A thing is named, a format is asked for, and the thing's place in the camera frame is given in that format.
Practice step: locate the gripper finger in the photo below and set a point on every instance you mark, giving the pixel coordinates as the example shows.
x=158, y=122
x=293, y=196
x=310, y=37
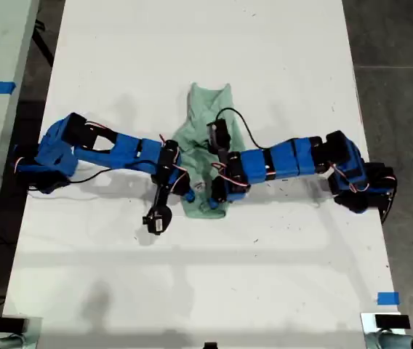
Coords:
x=212, y=204
x=191, y=196

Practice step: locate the pale green T-shirt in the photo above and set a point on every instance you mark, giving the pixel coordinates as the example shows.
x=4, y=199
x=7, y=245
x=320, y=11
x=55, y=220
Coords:
x=201, y=109

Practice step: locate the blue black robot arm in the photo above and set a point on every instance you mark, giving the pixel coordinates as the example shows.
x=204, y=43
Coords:
x=126, y=152
x=283, y=160

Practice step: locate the small black block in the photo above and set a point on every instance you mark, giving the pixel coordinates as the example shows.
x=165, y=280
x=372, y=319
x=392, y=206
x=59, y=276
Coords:
x=210, y=345

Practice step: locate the black metal strut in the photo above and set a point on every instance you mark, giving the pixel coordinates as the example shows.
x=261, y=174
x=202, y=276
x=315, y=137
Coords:
x=44, y=47

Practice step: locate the square blue tape patch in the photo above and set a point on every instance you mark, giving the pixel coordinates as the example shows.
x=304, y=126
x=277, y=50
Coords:
x=388, y=299

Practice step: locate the small black box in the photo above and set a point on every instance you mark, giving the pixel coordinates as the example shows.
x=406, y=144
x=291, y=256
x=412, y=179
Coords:
x=392, y=321
x=8, y=324

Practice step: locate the camera black stalk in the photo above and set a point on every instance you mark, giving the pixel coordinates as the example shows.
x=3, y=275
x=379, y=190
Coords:
x=223, y=152
x=159, y=196

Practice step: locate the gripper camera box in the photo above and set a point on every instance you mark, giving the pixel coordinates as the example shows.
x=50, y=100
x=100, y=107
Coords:
x=217, y=132
x=157, y=223

